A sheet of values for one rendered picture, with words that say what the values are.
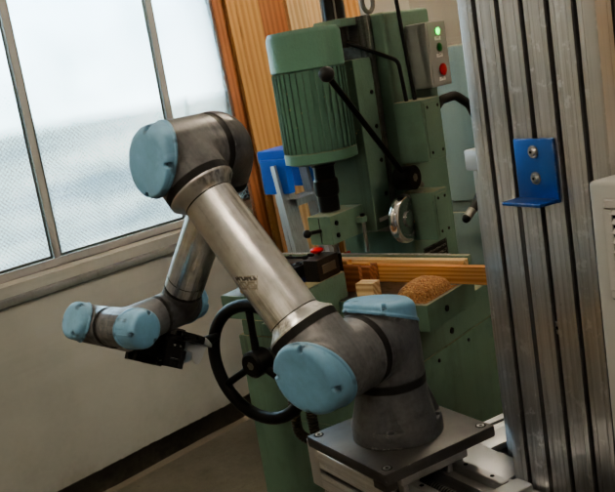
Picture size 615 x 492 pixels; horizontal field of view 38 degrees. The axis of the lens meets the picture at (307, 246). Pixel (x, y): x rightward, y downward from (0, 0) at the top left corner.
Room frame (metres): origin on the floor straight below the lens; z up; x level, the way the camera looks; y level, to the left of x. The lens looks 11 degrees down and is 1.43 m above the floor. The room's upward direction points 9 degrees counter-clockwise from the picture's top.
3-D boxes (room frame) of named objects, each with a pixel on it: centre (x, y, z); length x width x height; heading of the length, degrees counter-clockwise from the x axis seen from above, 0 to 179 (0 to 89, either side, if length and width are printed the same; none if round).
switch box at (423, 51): (2.30, -0.38, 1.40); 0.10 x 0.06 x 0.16; 140
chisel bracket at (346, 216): (2.16, -0.08, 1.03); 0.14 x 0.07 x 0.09; 140
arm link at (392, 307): (1.38, -0.09, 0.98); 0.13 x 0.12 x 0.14; 138
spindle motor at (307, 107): (2.15, -0.07, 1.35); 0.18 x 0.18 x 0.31
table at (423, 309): (2.04, -0.03, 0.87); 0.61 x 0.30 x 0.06; 50
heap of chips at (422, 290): (1.90, -0.24, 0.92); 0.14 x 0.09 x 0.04; 140
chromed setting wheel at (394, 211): (2.17, -0.25, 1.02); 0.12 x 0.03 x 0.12; 140
